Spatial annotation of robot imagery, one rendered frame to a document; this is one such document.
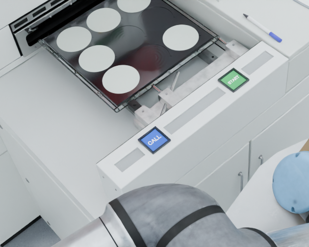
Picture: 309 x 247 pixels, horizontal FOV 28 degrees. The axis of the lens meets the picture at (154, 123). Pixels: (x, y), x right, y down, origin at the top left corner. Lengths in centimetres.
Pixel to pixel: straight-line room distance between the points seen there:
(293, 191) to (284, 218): 29
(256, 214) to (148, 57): 53
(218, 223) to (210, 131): 67
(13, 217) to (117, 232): 149
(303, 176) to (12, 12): 95
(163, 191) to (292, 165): 40
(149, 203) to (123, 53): 90
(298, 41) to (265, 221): 48
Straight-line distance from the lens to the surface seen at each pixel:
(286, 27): 167
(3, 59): 183
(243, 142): 168
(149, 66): 167
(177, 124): 147
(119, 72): 167
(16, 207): 231
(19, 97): 179
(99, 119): 168
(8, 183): 219
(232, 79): 154
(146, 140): 144
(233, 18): 169
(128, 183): 139
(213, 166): 164
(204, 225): 84
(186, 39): 173
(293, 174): 121
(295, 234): 99
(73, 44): 177
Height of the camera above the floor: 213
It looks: 53 degrees down
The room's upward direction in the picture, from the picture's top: 9 degrees counter-clockwise
